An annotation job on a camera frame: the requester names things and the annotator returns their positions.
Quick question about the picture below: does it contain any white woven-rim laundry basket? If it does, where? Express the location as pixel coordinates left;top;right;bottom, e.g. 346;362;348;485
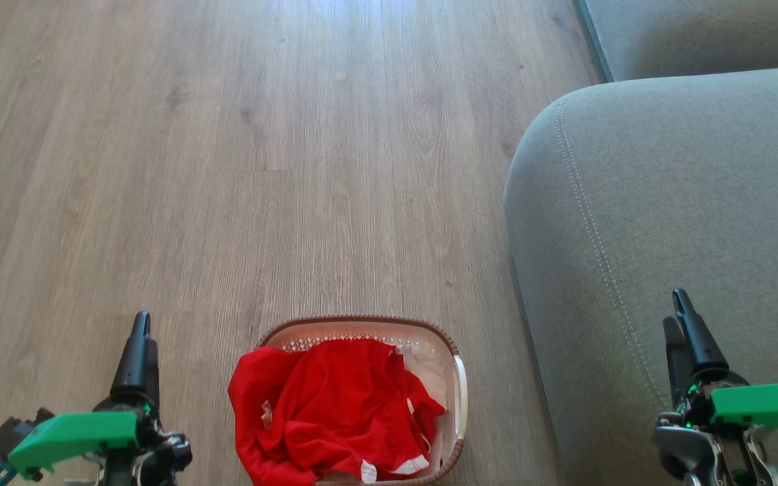
256;315;469;486

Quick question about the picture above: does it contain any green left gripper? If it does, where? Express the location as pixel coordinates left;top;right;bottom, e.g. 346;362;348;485
7;310;163;486

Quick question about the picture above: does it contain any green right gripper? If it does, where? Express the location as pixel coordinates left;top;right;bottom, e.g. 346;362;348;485
663;289;778;486

